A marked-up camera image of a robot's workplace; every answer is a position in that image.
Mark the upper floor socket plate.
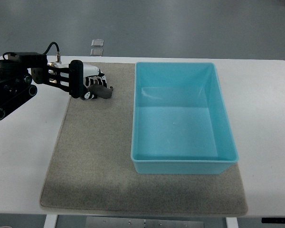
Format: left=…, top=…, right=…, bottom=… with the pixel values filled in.
left=91, top=39, right=104, bottom=47

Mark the metal table frame bar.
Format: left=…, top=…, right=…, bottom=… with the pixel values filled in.
left=85, top=217, right=205, bottom=228

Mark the black table control panel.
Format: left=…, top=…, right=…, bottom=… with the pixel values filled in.
left=261, top=218, right=285, bottom=224

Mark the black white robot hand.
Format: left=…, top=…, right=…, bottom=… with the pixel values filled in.
left=81, top=63, right=108, bottom=100

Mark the brown hippo toy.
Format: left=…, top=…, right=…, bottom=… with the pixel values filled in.
left=87, top=84, right=114, bottom=99

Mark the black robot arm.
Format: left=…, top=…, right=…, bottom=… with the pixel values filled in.
left=0, top=42, right=87, bottom=121

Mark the white right table leg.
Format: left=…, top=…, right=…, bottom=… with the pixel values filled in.
left=226, top=217, right=239, bottom=228

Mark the grey felt mat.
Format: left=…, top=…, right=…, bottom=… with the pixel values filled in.
left=40, top=63, right=248, bottom=217

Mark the blue plastic box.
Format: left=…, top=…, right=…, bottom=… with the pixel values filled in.
left=131, top=62, right=238, bottom=174

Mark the floor socket plate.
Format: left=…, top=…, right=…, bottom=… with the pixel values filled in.
left=90, top=48, right=103, bottom=56
left=91, top=39, right=104, bottom=47

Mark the lower floor socket plate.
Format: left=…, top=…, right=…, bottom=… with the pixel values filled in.
left=90, top=48, right=103, bottom=56

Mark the white table leg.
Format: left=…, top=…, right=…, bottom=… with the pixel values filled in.
left=43, top=214, right=58, bottom=228
left=226, top=217, right=239, bottom=228

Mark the white left table leg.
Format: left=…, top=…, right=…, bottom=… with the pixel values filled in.
left=43, top=214, right=58, bottom=228

